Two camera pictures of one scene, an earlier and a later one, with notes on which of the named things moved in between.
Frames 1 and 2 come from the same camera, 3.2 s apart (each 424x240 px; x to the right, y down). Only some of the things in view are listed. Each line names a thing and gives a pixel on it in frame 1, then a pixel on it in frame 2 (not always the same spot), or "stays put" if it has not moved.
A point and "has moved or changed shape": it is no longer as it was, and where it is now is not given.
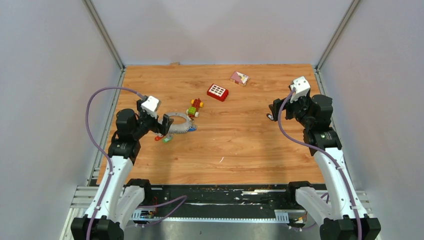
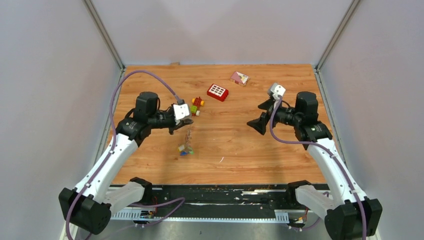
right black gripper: (305, 100) -> (259, 124)
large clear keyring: (178, 128) has moved or changed shape
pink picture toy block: (239, 78) stays put
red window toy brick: (218, 92) stays put
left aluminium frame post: (93, 13) stays put
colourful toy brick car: (193, 111) stays put
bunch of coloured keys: (169, 137) -> (185, 149)
